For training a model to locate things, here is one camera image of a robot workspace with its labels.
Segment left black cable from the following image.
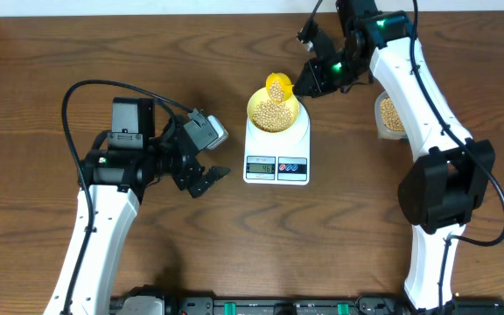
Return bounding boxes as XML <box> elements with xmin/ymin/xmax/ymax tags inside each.
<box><xmin>60</xmin><ymin>80</ymin><xmax>194</xmax><ymax>315</ymax></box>

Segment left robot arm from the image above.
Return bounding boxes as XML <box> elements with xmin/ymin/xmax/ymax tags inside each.
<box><xmin>45</xmin><ymin>97</ymin><xmax>230</xmax><ymax>314</ymax></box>

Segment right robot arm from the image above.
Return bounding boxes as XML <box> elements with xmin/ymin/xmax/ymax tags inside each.
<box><xmin>293</xmin><ymin>1</ymin><xmax>500</xmax><ymax>314</ymax></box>

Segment yellow measuring scoop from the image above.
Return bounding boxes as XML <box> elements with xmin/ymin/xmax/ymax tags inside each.
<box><xmin>266</xmin><ymin>73</ymin><xmax>293</xmax><ymax>102</ymax></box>

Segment clear plastic container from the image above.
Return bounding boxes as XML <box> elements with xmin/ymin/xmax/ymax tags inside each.
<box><xmin>374</xmin><ymin>92</ymin><xmax>408</xmax><ymax>141</ymax></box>

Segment right black cable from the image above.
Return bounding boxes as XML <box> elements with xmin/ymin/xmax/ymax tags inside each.
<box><xmin>304</xmin><ymin>0</ymin><xmax>504</xmax><ymax>312</ymax></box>

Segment soybeans in bowl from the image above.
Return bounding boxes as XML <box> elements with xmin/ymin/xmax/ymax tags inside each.
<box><xmin>252</xmin><ymin>100</ymin><xmax>295</xmax><ymax>133</ymax></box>

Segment white digital kitchen scale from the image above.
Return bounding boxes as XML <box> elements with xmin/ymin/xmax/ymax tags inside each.
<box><xmin>242</xmin><ymin>102</ymin><xmax>311</xmax><ymax>186</ymax></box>

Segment soybeans in container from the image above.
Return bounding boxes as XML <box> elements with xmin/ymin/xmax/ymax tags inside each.
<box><xmin>380</xmin><ymin>97</ymin><xmax>405</xmax><ymax>132</ymax></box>

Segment pale yellow bowl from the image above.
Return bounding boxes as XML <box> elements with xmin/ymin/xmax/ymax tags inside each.
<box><xmin>247</xmin><ymin>87</ymin><xmax>300</xmax><ymax>131</ymax></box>

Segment black cable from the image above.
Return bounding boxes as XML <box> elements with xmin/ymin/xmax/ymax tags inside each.
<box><xmin>304</xmin><ymin>0</ymin><xmax>504</xmax><ymax>312</ymax></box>
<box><xmin>60</xmin><ymin>80</ymin><xmax>194</xmax><ymax>315</ymax></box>

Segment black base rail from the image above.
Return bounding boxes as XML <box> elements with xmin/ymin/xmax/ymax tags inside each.
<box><xmin>109</xmin><ymin>284</ymin><xmax>504</xmax><ymax>315</ymax></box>

